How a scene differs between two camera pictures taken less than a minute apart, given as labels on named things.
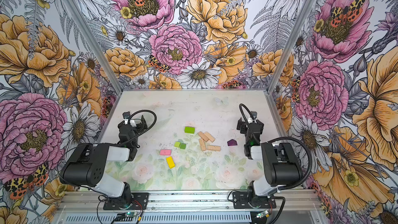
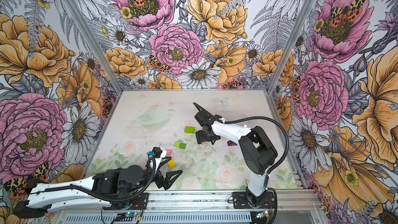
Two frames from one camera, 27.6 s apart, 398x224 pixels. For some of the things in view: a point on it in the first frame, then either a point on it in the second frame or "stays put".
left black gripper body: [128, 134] → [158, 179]
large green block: [189, 129] stays put
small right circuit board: [264, 213] stays put
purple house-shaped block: [231, 142] stays put
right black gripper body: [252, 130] → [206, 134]
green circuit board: [130, 214] stays put
